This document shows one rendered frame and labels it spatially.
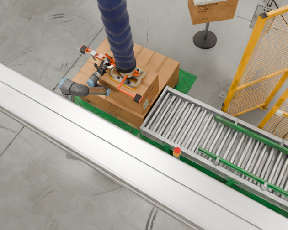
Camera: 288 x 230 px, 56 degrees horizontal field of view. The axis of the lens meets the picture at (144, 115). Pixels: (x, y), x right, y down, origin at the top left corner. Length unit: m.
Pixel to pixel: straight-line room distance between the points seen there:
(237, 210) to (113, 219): 3.32
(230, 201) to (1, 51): 5.34
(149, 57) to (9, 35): 2.90
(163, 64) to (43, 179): 2.34
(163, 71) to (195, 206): 3.39
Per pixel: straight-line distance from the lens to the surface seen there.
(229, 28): 5.08
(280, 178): 3.41
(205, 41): 4.80
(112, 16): 2.28
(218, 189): 0.46
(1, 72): 0.64
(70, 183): 3.95
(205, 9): 4.06
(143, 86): 3.04
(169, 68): 3.80
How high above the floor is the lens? 3.66
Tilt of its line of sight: 64 degrees down
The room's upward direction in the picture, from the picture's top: 11 degrees counter-clockwise
